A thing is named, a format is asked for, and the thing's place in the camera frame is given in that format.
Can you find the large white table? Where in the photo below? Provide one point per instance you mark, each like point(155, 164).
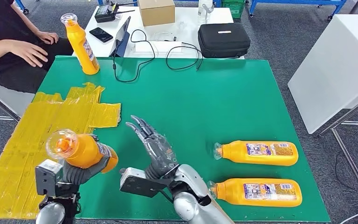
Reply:
point(336, 75)

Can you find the person's left hand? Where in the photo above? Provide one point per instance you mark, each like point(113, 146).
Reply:
point(49, 37)

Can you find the black zip case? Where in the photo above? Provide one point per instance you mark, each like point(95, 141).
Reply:
point(223, 41)

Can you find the white bench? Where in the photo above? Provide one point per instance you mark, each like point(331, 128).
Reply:
point(10, 100)

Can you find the person's right hand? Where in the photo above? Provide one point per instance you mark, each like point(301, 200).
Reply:
point(29, 52)

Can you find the brown cardboard box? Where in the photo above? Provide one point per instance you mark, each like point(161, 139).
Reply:
point(156, 12)

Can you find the orange plastic bottle clear cap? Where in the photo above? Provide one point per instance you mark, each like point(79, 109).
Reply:
point(86, 151)
point(80, 43)
point(231, 193)
point(237, 153)

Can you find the blue metal rack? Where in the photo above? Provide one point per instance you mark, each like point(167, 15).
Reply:
point(217, 2)
point(252, 7)
point(20, 4)

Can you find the person's left forearm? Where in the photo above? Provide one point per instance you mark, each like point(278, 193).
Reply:
point(27, 20)

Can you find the green plastic crate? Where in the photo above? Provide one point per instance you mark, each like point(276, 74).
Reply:
point(234, 8)

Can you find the metal table frame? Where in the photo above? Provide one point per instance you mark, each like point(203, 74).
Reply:
point(351, 112)

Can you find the metal bench leg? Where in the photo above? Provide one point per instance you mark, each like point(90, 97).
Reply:
point(0, 105)

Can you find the black remote controller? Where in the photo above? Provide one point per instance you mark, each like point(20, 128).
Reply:
point(104, 14)

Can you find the dark blue tablet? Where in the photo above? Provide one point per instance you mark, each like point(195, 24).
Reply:
point(121, 41)

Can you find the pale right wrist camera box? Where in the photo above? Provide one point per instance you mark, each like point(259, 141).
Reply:
point(135, 182)

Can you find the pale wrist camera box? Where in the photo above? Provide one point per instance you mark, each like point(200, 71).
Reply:
point(49, 177)
point(135, 182)

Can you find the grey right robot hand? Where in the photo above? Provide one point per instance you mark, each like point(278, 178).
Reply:
point(160, 154)

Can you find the black smartphone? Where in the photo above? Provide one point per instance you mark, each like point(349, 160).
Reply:
point(101, 35)

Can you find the person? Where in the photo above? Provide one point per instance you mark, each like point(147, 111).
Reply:
point(0, 74)

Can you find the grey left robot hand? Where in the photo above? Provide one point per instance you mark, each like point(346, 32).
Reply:
point(80, 174)

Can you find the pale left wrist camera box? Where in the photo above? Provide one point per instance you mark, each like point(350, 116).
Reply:
point(49, 177)

